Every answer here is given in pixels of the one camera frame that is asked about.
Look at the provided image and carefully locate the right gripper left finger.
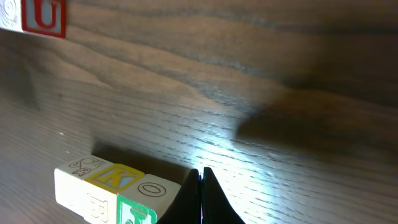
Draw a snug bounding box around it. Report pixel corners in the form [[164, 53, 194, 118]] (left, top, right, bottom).
[[157, 169, 201, 224]]

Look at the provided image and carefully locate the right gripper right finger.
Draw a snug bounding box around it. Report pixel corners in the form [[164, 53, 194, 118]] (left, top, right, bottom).
[[201, 167, 245, 224]]

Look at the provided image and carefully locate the green letter J block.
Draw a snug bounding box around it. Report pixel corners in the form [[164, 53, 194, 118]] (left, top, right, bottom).
[[116, 174, 181, 224]]

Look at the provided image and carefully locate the plain white wooden block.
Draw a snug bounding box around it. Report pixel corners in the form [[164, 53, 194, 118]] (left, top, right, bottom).
[[54, 155, 113, 217]]

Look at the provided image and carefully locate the red letter A block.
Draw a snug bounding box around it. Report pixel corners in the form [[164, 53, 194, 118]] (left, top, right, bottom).
[[0, 0, 67, 40]]

